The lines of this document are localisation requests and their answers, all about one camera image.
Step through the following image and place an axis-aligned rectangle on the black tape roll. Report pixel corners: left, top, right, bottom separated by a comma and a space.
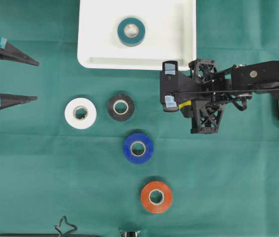
107, 94, 135, 121

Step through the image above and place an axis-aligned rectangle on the yellow tape roll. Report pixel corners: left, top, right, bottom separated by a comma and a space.
179, 100, 192, 111

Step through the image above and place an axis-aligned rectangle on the green table cloth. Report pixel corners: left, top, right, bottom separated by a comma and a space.
0, 0, 279, 237

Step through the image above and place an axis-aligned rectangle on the blue tape roll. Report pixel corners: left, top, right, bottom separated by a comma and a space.
123, 133, 154, 164

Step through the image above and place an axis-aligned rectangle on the orange tape roll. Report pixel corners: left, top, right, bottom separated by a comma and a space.
140, 181, 173, 214

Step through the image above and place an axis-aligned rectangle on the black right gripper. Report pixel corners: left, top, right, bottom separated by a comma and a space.
159, 58, 231, 135

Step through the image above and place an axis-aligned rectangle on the green tape roll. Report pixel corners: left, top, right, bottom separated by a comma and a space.
117, 17, 146, 46

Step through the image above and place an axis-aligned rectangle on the white plastic tray case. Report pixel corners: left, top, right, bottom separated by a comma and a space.
77, 0, 197, 71

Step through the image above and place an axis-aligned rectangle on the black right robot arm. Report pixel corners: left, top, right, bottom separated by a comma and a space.
159, 59, 279, 134

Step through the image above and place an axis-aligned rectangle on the white tape roll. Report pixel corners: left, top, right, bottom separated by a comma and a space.
64, 98, 97, 129

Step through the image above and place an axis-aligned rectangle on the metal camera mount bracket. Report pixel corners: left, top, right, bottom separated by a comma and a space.
120, 230, 141, 237

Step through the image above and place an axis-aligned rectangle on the black wire clip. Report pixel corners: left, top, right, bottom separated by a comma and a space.
53, 215, 78, 237

